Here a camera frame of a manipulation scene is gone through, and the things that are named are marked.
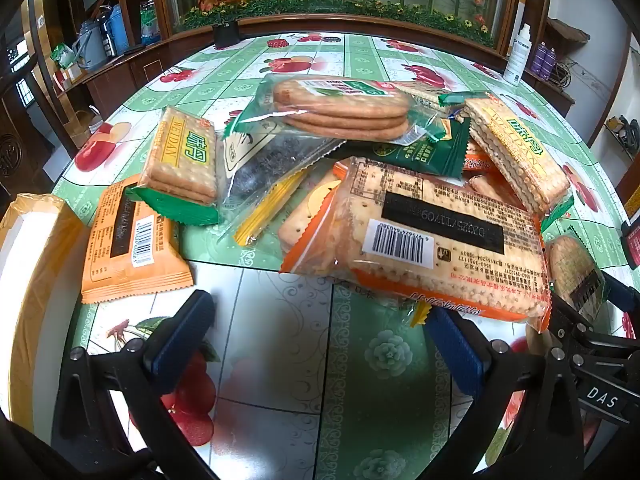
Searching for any coiled black cable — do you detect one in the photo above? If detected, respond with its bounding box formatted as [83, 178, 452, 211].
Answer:
[554, 57, 577, 92]

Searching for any green-trim cracker packet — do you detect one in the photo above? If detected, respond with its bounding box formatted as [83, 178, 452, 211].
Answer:
[125, 105, 222, 226]

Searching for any clear seed packet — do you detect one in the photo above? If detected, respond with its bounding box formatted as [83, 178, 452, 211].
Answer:
[219, 110, 343, 226]

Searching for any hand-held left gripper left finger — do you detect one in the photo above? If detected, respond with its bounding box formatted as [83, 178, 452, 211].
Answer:
[52, 290, 217, 480]

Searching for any wafer biscuit packet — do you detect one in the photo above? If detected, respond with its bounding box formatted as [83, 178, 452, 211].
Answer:
[462, 95, 575, 233]

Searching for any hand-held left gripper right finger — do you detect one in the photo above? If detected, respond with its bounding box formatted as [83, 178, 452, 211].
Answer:
[415, 306, 587, 480]

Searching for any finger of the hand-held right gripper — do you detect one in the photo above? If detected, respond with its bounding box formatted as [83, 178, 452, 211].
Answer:
[597, 270, 640, 343]
[549, 295, 640, 378]

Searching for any small black device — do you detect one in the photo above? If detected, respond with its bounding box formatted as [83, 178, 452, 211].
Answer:
[213, 22, 242, 49]

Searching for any wooden partition cabinet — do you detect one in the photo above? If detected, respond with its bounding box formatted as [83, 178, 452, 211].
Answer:
[52, 10, 576, 126]

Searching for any yellow cardboard box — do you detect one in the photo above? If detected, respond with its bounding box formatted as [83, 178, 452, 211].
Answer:
[0, 193, 92, 423]

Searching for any white plastic bottle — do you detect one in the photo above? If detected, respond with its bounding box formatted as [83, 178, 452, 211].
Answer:
[502, 25, 534, 84]

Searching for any fruit-print tablecloth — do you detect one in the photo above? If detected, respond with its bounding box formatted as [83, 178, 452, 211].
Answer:
[50, 30, 640, 480]

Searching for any large orange cracker packet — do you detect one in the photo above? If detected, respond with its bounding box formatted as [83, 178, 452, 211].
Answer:
[279, 156, 552, 335]

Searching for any dark green snack packet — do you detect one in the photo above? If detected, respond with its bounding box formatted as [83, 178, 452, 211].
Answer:
[357, 120, 472, 179]

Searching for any small orange snack packet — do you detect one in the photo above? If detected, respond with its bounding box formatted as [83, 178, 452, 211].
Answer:
[462, 142, 528, 208]

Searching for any grey thermos jug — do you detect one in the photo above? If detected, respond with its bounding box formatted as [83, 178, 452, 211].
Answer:
[74, 24, 108, 72]

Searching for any blue thermos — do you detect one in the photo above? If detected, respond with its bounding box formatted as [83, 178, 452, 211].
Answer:
[109, 4, 132, 55]

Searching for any barred window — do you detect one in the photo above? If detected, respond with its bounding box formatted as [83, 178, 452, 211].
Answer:
[6, 45, 32, 72]

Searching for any wooden wall shelf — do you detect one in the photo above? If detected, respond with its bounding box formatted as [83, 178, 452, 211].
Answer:
[545, 16, 592, 46]

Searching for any green plastic bag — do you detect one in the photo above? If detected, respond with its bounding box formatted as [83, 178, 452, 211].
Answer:
[51, 42, 77, 69]

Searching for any round biscuit packet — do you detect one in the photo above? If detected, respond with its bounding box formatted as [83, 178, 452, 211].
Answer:
[542, 225, 608, 323]
[222, 74, 453, 147]

